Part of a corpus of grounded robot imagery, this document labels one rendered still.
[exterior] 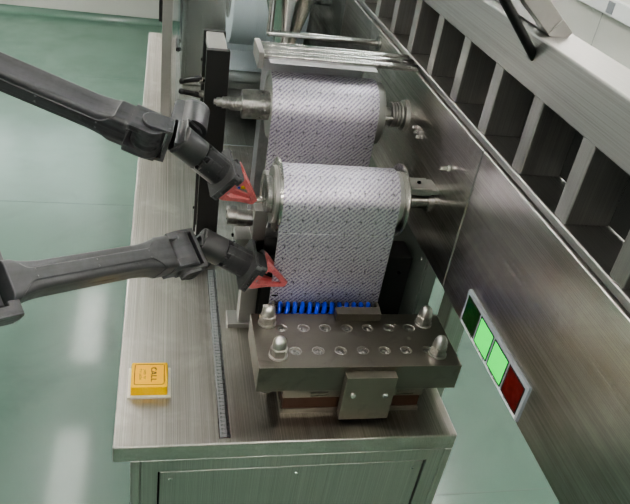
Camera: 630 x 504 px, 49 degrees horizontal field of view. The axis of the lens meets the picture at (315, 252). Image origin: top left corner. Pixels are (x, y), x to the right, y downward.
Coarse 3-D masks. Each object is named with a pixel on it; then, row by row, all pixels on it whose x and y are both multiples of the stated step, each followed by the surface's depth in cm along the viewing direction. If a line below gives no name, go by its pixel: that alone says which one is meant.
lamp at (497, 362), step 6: (498, 348) 111; (492, 354) 113; (498, 354) 111; (492, 360) 113; (498, 360) 111; (504, 360) 109; (492, 366) 113; (498, 366) 111; (504, 366) 109; (492, 372) 113; (498, 372) 111; (498, 378) 111; (498, 384) 111
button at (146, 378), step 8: (136, 368) 135; (144, 368) 135; (152, 368) 136; (160, 368) 136; (136, 376) 133; (144, 376) 134; (152, 376) 134; (160, 376) 134; (136, 384) 131; (144, 384) 132; (152, 384) 132; (160, 384) 132; (136, 392) 132; (144, 392) 132; (152, 392) 132; (160, 392) 133
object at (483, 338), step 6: (480, 324) 117; (480, 330) 117; (486, 330) 115; (480, 336) 117; (486, 336) 115; (492, 336) 113; (480, 342) 117; (486, 342) 115; (480, 348) 117; (486, 348) 115; (486, 354) 115
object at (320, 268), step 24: (288, 240) 134; (312, 240) 135; (336, 240) 136; (360, 240) 137; (384, 240) 138; (288, 264) 137; (312, 264) 138; (336, 264) 139; (360, 264) 140; (384, 264) 141; (288, 288) 140; (312, 288) 142; (336, 288) 143; (360, 288) 144
